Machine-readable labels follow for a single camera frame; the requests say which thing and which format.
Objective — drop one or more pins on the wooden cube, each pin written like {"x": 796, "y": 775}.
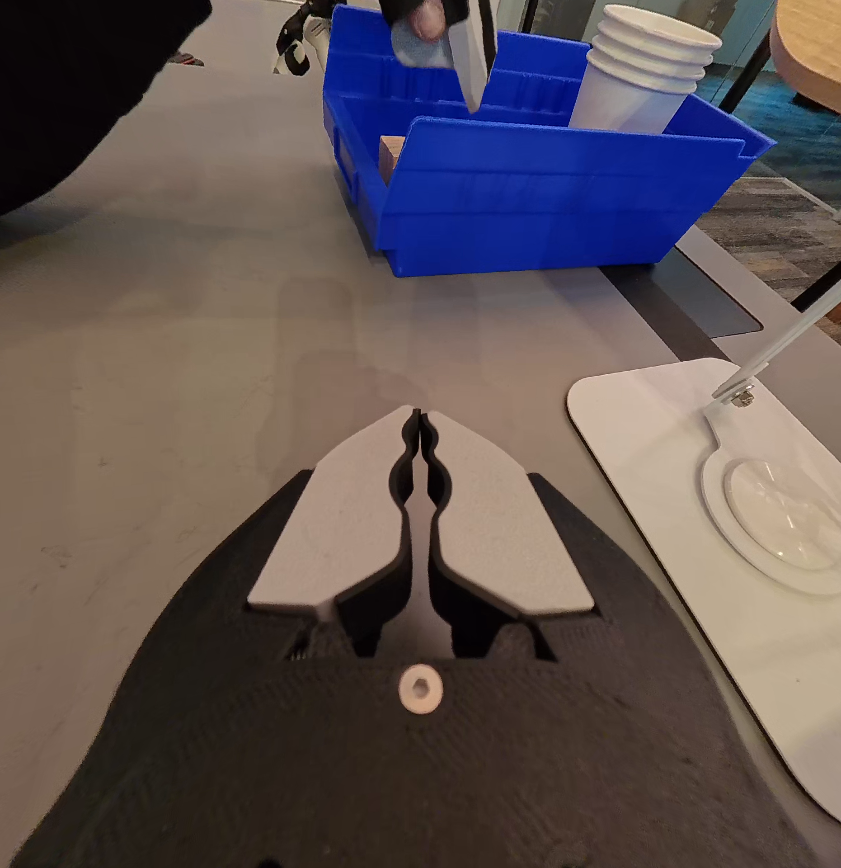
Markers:
{"x": 391, "y": 159}

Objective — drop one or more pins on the blue plastic bin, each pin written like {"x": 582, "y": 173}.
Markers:
{"x": 529, "y": 203}

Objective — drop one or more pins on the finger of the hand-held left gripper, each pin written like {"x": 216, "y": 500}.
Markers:
{"x": 469, "y": 47}

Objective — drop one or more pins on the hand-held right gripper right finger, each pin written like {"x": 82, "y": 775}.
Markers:
{"x": 508, "y": 542}

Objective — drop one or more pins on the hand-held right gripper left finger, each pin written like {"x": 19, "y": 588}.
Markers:
{"x": 325, "y": 536}

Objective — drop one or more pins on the spare black white gripper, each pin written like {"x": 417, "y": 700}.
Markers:
{"x": 305, "y": 41}

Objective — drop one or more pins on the person's left hand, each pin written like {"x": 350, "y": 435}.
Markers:
{"x": 430, "y": 20}

